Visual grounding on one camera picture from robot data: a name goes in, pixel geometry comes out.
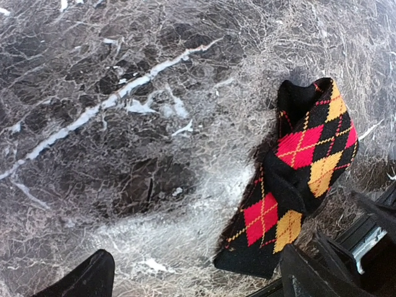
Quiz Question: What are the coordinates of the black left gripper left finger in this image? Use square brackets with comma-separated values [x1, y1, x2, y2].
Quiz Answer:
[35, 249, 115, 297]

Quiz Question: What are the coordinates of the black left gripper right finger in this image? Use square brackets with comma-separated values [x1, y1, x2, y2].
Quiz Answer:
[280, 244, 372, 296]

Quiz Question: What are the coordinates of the red orange argyle sock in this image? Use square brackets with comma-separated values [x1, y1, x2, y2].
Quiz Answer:
[213, 77, 359, 279]

